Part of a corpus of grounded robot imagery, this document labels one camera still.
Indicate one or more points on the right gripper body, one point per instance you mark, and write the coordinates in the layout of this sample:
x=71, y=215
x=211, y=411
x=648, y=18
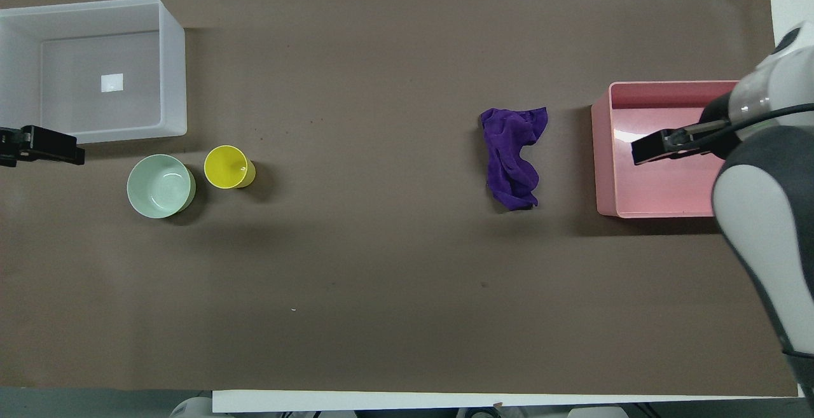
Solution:
x=717, y=112

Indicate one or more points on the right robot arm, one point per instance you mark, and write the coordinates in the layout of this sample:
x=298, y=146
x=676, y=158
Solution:
x=763, y=214

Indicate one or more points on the pink plastic box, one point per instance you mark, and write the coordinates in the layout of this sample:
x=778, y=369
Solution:
x=661, y=186

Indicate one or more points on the translucent white plastic box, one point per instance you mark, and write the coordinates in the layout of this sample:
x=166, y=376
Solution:
x=170, y=74

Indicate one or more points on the purple cloth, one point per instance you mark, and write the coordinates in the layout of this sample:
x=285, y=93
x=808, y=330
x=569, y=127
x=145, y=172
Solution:
x=512, y=163

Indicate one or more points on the yellow cup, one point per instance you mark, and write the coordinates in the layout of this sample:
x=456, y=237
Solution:
x=226, y=167

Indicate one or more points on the light green bowl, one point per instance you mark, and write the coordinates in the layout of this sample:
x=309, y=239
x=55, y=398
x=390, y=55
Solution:
x=159, y=186

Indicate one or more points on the white square sticker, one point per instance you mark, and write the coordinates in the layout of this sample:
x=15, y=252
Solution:
x=112, y=83

